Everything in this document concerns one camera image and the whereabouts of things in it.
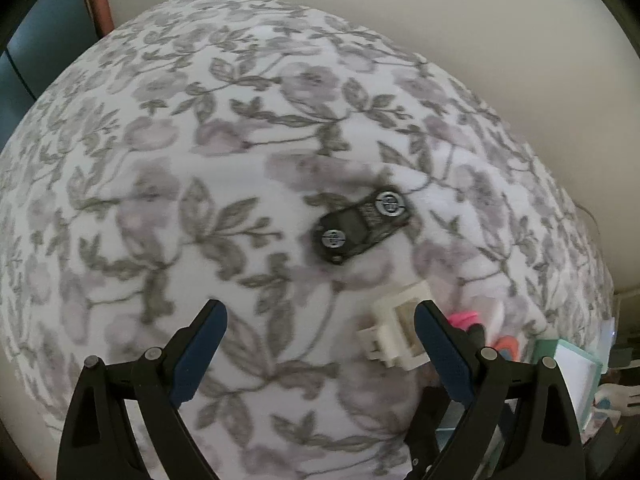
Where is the black toy car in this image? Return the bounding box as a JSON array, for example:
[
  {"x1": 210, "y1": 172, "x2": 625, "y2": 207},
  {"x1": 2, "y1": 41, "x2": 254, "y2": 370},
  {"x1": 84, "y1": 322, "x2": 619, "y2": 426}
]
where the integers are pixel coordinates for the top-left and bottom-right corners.
[{"x1": 311, "y1": 186, "x2": 413, "y2": 266}]

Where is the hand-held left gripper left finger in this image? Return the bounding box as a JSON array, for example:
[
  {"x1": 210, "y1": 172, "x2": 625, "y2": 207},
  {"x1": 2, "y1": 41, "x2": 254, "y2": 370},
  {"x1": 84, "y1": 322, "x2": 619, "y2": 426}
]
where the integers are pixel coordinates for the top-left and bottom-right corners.
[{"x1": 56, "y1": 299, "x2": 229, "y2": 480}]

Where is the teal box with white inside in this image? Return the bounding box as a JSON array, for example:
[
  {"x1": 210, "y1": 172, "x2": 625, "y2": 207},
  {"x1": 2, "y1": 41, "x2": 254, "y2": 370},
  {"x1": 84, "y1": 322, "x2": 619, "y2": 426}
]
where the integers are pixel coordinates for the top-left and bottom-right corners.
[{"x1": 437, "y1": 338, "x2": 603, "y2": 441}]

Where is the pink smart band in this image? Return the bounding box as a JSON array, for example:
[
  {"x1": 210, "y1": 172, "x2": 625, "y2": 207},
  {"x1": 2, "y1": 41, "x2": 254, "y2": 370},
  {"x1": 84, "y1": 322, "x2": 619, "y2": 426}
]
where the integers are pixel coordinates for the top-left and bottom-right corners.
[{"x1": 447, "y1": 310, "x2": 488, "y2": 341}]

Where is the white square plastic case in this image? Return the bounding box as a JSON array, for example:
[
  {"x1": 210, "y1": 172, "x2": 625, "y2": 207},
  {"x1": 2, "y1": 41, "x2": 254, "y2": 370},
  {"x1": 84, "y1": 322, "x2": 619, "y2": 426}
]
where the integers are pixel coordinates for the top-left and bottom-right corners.
[{"x1": 356, "y1": 280, "x2": 453, "y2": 370}]

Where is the dark blue cabinet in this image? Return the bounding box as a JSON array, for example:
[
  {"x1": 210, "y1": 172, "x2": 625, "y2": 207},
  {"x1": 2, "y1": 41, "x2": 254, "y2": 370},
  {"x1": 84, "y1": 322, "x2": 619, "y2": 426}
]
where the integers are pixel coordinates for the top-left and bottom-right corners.
[{"x1": 0, "y1": 0, "x2": 96, "y2": 111}]

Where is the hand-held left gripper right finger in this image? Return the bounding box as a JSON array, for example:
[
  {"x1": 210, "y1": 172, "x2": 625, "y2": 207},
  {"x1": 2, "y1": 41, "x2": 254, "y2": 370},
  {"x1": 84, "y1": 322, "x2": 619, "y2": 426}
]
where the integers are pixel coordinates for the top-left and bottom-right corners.
[{"x1": 402, "y1": 301, "x2": 586, "y2": 480}]

